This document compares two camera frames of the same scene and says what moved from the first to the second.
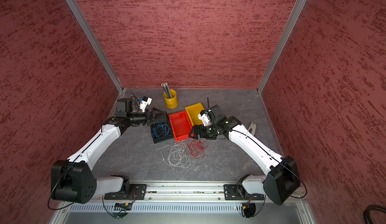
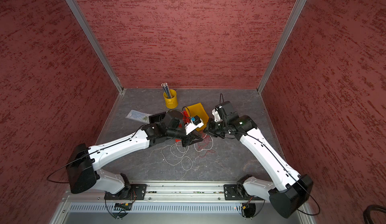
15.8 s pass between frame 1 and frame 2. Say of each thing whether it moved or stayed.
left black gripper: moved
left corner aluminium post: stayed
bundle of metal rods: stayed
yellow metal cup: stayed
